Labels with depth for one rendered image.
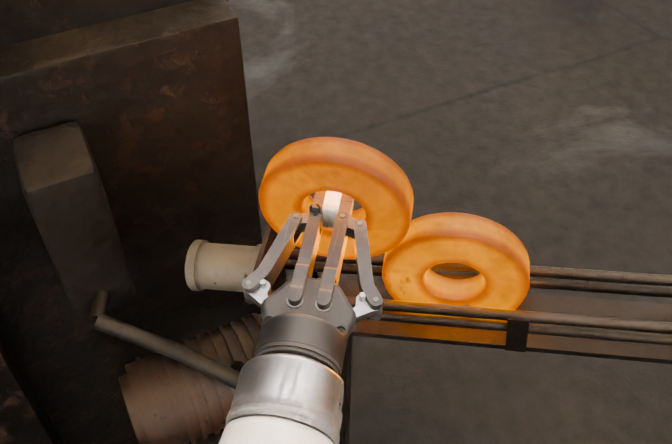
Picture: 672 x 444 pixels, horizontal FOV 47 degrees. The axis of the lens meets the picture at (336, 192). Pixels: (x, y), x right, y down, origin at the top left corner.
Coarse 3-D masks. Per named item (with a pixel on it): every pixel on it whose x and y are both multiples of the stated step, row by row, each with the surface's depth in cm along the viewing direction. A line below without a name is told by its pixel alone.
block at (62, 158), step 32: (64, 128) 87; (32, 160) 83; (64, 160) 83; (32, 192) 81; (64, 192) 82; (96, 192) 84; (64, 224) 85; (96, 224) 87; (64, 256) 88; (96, 256) 90; (64, 288) 93; (96, 288) 94; (128, 288) 97
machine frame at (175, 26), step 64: (0, 0) 82; (64, 0) 85; (128, 0) 88; (192, 0) 92; (0, 64) 83; (64, 64) 84; (128, 64) 87; (192, 64) 91; (0, 128) 86; (128, 128) 93; (192, 128) 98; (0, 192) 91; (128, 192) 100; (192, 192) 105; (256, 192) 111; (0, 256) 98; (128, 256) 108; (0, 320) 106; (64, 320) 111; (128, 320) 118; (192, 320) 124; (64, 384) 121
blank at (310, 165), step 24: (312, 144) 73; (336, 144) 73; (360, 144) 73; (288, 168) 73; (312, 168) 73; (336, 168) 72; (360, 168) 72; (384, 168) 73; (264, 192) 77; (288, 192) 76; (312, 192) 75; (360, 192) 74; (384, 192) 73; (408, 192) 75; (264, 216) 80; (288, 216) 79; (360, 216) 80; (384, 216) 76; (408, 216) 76; (384, 240) 79
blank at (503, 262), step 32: (416, 224) 79; (448, 224) 77; (480, 224) 77; (384, 256) 83; (416, 256) 80; (448, 256) 79; (480, 256) 78; (512, 256) 77; (416, 288) 84; (448, 288) 85; (480, 288) 83; (512, 288) 81
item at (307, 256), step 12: (312, 204) 73; (312, 216) 73; (312, 228) 72; (312, 240) 72; (300, 252) 71; (312, 252) 71; (300, 264) 69; (312, 264) 71; (300, 276) 68; (300, 288) 67; (288, 300) 67; (300, 300) 67
